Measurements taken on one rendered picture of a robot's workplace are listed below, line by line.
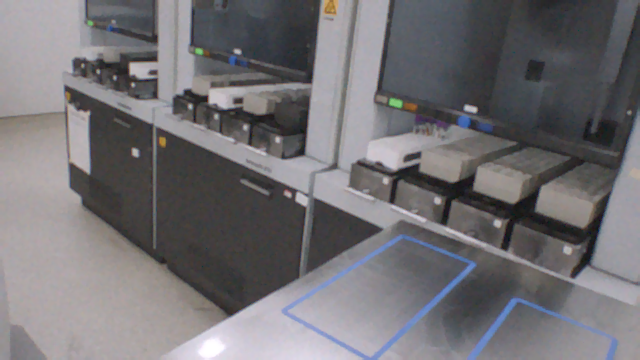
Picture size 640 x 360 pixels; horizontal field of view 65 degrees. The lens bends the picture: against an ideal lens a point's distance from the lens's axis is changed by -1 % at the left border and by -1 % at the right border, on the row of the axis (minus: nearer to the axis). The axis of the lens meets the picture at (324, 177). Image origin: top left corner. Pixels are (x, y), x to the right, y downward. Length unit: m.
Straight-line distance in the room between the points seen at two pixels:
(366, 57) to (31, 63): 3.43
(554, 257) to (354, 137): 0.63
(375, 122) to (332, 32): 0.29
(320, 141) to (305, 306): 0.91
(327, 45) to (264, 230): 0.62
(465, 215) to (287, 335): 0.66
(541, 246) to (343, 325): 0.59
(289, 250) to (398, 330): 0.96
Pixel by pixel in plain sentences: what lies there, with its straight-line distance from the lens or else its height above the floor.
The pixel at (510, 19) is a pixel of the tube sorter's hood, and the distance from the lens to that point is 1.22.
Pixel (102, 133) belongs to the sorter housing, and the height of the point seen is 0.51.
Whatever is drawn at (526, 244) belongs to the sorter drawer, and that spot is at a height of 0.77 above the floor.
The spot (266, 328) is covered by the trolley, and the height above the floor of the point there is 0.82.
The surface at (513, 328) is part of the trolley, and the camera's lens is 0.78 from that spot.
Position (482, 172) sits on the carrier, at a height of 0.87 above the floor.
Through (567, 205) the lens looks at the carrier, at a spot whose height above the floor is 0.86.
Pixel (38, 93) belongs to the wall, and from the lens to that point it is 4.58.
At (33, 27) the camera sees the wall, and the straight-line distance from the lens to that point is 4.50.
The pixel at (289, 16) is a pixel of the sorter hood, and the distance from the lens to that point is 1.61.
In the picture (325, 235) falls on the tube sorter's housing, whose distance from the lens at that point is 1.50.
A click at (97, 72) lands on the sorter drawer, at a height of 0.79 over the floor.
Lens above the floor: 1.22
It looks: 19 degrees down
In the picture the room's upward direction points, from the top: 7 degrees clockwise
